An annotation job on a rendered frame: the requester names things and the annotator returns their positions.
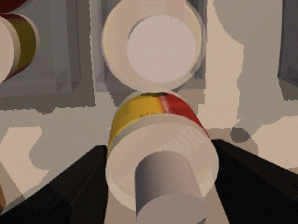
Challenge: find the brown cube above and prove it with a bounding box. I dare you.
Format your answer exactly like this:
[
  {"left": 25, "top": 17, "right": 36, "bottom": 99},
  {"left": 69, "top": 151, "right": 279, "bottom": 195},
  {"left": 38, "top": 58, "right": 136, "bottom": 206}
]
[{"left": 0, "top": 184, "right": 7, "bottom": 213}]

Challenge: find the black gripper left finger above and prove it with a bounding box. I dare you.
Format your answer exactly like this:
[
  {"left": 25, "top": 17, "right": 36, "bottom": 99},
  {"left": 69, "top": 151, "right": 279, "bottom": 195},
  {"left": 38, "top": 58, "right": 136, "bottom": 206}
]
[{"left": 0, "top": 144, "right": 109, "bottom": 224}]

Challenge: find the cream jar with yellow and red label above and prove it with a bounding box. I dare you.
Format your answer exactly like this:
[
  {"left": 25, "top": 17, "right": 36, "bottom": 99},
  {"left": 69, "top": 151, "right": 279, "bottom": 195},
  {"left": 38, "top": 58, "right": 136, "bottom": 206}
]
[
  {"left": 105, "top": 89, "right": 220, "bottom": 224},
  {"left": 101, "top": 0, "right": 208, "bottom": 92}
]

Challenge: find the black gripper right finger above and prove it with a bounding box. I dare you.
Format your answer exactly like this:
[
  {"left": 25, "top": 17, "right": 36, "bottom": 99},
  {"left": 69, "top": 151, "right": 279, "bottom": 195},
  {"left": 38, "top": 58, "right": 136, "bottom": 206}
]
[{"left": 210, "top": 139, "right": 298, "bottom": 224}]

